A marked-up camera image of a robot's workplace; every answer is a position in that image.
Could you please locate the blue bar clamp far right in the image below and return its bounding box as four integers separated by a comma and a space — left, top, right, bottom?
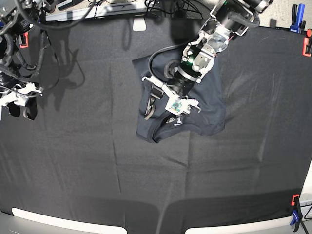
290, 3, 306, 34

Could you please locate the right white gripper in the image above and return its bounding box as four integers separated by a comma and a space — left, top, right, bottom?
0, 82, 44, 120

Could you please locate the red blue clamp near right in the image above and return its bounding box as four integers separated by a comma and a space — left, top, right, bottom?
290, 194, 303, 233

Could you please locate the red black clamp far right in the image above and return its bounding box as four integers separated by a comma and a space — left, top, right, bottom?
302, 29, 312, 57

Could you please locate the black cable bundle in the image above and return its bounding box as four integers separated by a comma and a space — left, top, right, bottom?
144, 0, 216, 20

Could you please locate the dark navy t-shirt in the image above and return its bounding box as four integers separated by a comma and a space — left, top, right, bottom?
132, 45, 226, 143

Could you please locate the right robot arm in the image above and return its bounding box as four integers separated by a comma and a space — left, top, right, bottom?
0, 0, 50, 120

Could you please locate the black table cover cloth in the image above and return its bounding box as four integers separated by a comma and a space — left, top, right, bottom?
0, 18, 312, 234

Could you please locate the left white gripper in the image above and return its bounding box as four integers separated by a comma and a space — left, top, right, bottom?
142, 76, 201, 124

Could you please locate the white tag on cloth edge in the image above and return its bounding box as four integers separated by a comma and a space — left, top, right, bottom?
132, 17, 147, 32

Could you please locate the red black clamp far left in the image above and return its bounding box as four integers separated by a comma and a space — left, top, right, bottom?
19, 32, 29, 48

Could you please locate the red black clamp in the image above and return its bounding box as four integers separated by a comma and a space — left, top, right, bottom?
19, 32, 29, 48
302, 29, 312, 57

